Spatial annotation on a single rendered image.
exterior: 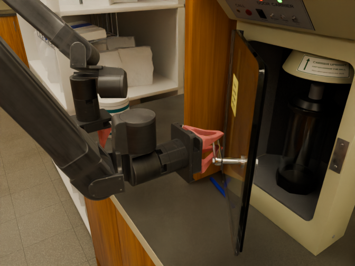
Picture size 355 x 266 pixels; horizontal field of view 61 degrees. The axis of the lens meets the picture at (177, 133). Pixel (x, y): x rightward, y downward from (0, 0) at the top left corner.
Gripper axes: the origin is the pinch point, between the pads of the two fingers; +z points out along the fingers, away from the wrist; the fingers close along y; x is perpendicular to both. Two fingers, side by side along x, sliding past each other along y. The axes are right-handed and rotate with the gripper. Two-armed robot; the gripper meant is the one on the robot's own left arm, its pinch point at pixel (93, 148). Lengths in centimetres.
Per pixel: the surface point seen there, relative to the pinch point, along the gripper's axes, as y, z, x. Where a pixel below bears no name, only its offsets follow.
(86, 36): 25, -14, 75
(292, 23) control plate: 29, -33, -32
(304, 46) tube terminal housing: 33, -28, -33
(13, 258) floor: -34, 110, 86
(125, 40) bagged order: 56, -4, 103
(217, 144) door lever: 16.0, -11.0, -29.9
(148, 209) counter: 8.6, 15.7, -12.3
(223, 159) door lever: 13.6, -10.8, -34.4
